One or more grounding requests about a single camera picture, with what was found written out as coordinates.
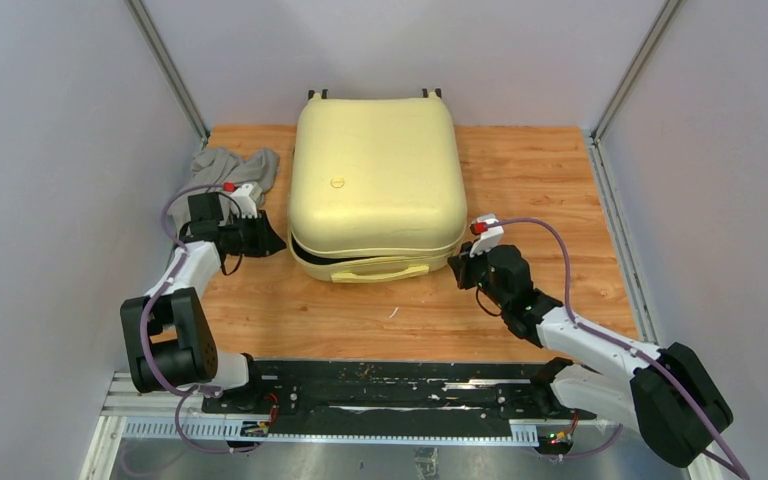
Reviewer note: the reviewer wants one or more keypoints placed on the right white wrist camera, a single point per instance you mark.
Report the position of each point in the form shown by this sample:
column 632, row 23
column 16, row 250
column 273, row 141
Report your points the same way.
column 488, row 232

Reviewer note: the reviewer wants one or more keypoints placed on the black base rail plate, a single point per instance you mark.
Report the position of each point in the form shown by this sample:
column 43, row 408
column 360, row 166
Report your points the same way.
column 395, row 399

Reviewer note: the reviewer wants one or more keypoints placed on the cream suitcase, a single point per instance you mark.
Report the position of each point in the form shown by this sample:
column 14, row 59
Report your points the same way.
column 377, row 191

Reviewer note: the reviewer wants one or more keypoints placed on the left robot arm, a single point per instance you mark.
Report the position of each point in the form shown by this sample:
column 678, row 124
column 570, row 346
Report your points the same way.
column 169, row 344

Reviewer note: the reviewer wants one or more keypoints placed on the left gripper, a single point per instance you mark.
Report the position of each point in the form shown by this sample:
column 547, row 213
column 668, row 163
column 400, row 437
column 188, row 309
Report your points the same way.
column 266, row 239

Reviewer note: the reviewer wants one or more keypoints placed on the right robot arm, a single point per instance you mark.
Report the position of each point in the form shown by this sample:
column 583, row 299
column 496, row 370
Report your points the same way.
column 665, row 394

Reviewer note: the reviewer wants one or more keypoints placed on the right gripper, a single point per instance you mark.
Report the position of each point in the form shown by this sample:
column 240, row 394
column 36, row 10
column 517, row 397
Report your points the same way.
column 462, row 265

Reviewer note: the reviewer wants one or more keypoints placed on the grey crumpled cloth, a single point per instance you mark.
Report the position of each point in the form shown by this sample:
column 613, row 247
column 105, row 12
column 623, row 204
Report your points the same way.
column 216, row 166

